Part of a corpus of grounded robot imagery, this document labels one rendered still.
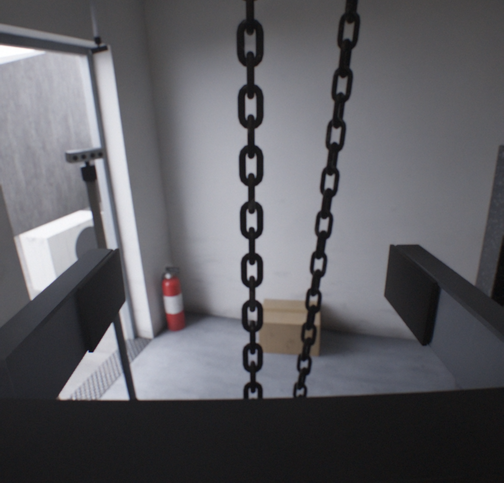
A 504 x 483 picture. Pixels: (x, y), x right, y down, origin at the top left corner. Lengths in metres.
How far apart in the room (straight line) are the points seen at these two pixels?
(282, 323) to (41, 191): 5.04
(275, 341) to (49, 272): 2.20
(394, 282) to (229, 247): 2.66
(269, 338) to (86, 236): 2.21
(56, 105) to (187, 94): 4.56
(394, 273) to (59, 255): 3.64
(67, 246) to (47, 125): 3.42
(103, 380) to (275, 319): 1.21
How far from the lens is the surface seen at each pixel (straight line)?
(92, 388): 2.68
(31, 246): 3.80
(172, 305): 2.89
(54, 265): 3.72
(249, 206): 0.24
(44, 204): 6.75
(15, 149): 6.42
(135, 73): 2.69
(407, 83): 2.45
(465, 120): 2.51
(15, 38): 2.20
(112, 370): 2.77
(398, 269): 0.16
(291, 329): 2.56
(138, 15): 2.84
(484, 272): 0.53
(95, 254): 0.17
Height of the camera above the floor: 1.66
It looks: 19 degrees down
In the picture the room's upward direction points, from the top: 2 degrees counter-clockwise
